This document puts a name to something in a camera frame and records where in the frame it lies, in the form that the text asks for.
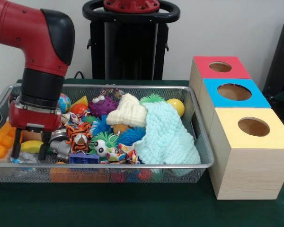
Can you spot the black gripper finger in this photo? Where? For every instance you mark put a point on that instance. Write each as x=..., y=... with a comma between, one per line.
x=43, y=146
x=16, y=144

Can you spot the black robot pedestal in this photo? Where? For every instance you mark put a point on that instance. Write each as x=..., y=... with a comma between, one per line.
x=130, y=47

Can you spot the blue plastic toy brick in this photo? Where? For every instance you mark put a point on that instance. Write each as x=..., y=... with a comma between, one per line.
x=84, y=159

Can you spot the crushed clear plastic bottle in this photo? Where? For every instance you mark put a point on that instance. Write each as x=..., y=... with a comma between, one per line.
x=27, y=158

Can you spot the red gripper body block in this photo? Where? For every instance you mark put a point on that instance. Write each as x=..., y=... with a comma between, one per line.
x=34, y=119

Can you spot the yellow toy banana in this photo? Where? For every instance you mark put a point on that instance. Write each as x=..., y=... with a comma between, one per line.
x=32, y=146

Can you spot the long orange toy brick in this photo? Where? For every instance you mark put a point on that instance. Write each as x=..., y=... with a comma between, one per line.
x=1, y=144

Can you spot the wooden box with three holes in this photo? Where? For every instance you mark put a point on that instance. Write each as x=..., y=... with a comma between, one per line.
x=248, y=165

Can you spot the purple spiky ball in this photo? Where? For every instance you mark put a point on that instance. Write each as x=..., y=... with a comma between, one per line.
x=104, y=106

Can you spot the silver metallic toy piece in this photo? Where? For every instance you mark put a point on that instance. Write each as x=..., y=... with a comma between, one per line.
x=60, y=146

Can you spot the tiger plush toy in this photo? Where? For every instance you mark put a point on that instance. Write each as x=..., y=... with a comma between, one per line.
x=79, y=137

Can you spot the yellow ball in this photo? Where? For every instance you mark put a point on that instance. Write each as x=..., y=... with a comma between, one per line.
x=177, y=105

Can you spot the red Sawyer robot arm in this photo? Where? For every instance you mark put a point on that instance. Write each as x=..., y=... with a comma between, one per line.
x=38, y=47

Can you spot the cream knitted cloth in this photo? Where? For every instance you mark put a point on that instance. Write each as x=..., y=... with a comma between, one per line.
x=129, y=114

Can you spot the light blue knitted cloth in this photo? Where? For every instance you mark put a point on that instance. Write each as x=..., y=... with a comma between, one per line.
x=166, y=138

